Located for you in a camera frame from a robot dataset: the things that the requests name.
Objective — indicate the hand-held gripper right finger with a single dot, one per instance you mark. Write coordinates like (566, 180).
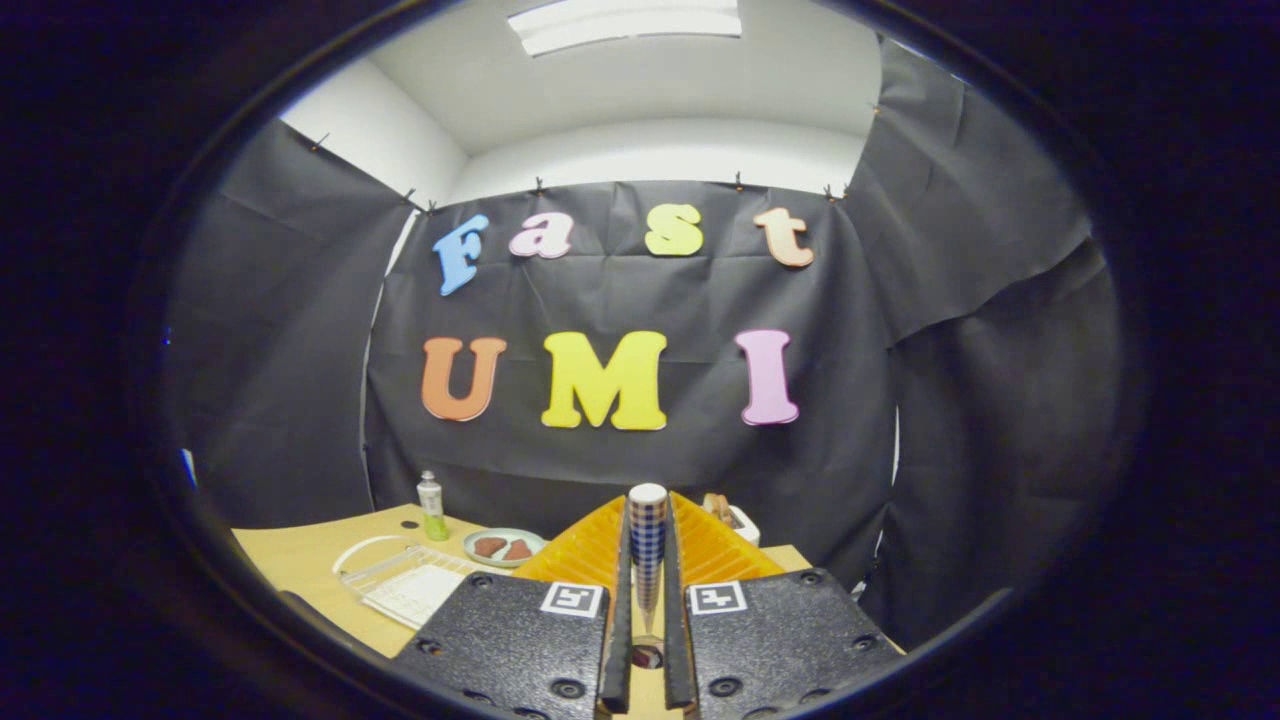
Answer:
(780, 640)

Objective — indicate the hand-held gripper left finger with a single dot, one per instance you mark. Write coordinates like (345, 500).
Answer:
(500, 640)

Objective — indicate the teal plate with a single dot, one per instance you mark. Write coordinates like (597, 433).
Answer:
(471, 548)

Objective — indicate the brown meat piece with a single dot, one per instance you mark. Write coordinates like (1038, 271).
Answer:
(489, 547)
(518, 551)

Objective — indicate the white ribbed drain tray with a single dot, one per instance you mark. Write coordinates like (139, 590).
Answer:
(415, 595)

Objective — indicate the white toaster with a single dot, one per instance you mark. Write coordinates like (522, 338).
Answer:
(748, 525)

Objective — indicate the green liquid bottle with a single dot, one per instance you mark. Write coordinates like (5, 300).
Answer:
(432, 520)

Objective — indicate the brown bread slice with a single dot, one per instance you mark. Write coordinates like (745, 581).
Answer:
(715, 508)

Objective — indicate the ceiling light panel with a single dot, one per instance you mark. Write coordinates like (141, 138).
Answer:
(620, 25)

